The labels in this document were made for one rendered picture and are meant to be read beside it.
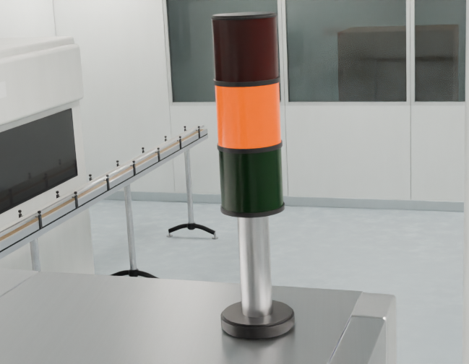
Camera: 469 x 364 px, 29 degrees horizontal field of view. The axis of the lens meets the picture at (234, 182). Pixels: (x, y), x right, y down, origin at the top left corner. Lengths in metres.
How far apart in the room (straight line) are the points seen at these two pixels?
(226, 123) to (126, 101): 8.87
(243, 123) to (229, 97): 0.02
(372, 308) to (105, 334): 0.22
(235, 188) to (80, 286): 0.24
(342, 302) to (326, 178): 8.25
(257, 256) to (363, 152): 8.20
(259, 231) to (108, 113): 8.96
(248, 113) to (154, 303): 0.22
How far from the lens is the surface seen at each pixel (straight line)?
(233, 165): 0.69
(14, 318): 0.81
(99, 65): 9.62
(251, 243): 0.71
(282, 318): 0.73
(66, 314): 0.80
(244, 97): 0.67
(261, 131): 0.68
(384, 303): 0.79
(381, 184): 8.95
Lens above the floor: 2.39
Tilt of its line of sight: 13 degrees down
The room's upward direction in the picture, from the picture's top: 3 degrees counter-clockwise
